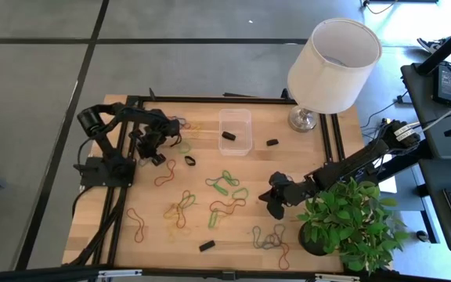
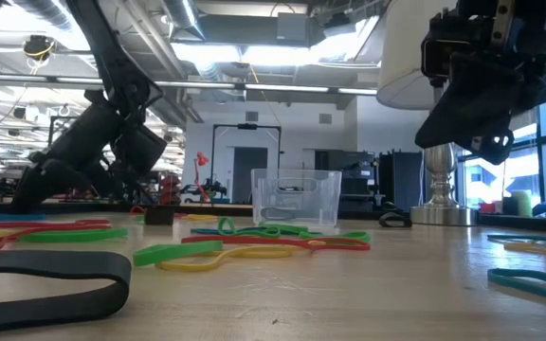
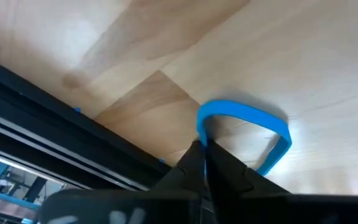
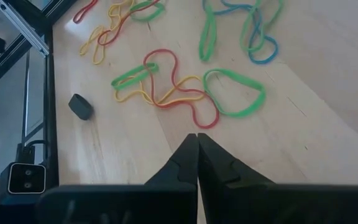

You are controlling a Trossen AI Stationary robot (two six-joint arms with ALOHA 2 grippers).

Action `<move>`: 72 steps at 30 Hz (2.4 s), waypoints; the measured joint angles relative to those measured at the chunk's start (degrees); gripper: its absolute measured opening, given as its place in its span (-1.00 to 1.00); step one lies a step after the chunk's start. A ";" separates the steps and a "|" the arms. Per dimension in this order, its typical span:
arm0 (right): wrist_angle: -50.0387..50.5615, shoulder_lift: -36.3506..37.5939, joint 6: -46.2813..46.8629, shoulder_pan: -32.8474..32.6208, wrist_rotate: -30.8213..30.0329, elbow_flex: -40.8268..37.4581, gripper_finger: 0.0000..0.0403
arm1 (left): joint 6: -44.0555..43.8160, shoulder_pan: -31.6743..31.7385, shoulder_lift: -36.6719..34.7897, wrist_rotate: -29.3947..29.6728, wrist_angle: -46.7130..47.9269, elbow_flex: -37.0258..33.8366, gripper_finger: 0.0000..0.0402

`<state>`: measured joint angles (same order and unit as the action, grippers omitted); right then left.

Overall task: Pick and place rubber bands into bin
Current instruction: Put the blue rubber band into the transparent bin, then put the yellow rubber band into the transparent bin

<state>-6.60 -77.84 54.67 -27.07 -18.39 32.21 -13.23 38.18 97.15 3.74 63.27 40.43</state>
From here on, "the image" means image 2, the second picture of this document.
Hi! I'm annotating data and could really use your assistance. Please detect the red desk lamp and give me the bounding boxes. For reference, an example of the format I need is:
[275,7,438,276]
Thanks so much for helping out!
[192,151,213,204]

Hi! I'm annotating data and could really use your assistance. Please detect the teal rubber band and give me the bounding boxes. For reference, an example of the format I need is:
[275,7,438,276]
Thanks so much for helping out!
[485,267,546,310]
[485,232,546,246]
[190,226,274,238]

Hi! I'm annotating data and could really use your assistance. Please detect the long ceiling light bar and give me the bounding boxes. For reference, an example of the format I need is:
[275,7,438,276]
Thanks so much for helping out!
[0,73,379,96]

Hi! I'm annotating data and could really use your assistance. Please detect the red stacked object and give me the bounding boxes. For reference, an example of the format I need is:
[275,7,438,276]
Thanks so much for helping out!
[158,173,183,206]

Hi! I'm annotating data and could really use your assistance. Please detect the grey door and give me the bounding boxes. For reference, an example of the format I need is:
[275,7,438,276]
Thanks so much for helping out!
[231,146,269,205]

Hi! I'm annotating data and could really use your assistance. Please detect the wide black rubber band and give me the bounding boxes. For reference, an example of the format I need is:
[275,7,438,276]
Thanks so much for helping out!
[378,211,414,229]
[0,249,133,335]

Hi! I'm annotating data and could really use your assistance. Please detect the blue rubber band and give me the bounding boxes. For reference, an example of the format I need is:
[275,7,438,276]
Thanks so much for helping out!
[0,212,47,223]

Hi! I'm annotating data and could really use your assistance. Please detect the clear plastic bin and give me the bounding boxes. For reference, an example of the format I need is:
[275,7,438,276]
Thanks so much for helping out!
[250,168,343,227]

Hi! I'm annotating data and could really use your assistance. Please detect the dark equipment shelf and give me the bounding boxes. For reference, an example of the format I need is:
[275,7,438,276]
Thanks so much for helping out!
[314,150,380,213]

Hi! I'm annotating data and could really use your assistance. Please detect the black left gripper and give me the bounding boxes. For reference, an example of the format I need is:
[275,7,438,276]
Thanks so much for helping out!
[9,88,169,215]

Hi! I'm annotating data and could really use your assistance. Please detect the small black bench robot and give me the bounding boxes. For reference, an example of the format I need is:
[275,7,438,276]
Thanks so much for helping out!
[180,178,230,205]

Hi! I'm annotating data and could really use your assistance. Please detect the wide green rubber band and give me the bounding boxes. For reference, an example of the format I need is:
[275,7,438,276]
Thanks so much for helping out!
[132,240,224,267]

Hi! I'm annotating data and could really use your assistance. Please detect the small black block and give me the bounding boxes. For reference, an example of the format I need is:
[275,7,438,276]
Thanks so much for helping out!
[143,206,176,226]

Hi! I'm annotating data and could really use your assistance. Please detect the black partition panels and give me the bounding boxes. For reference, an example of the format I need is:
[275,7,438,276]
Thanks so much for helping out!
[377,150,427,215]

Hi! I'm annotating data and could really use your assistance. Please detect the black ceiling dome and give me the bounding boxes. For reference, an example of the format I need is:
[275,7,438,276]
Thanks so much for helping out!
[21,33,57,63]

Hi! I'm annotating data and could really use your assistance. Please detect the green cup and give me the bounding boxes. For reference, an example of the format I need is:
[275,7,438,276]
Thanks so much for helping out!
[511,189,534,218]

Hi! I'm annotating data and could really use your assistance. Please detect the white shade silver table lamp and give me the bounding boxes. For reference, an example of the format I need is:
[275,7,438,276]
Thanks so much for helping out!
[375,0,481,227]

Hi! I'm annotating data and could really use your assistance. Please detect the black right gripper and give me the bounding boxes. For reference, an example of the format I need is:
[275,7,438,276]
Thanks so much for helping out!
[413,18,546,166]

